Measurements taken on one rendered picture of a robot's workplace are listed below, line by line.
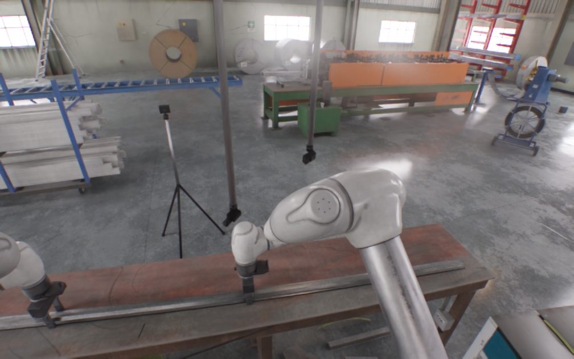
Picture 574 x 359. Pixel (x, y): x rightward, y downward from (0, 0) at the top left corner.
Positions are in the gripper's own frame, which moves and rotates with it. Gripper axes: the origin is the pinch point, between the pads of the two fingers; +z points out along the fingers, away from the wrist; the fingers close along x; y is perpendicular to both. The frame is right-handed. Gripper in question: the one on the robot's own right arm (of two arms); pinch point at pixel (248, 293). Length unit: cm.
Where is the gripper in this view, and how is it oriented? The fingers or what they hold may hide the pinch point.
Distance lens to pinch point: 136.6
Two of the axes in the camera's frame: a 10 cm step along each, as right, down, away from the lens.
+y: -9.8, 0.7, -1.8
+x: 1.9, 4.9, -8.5
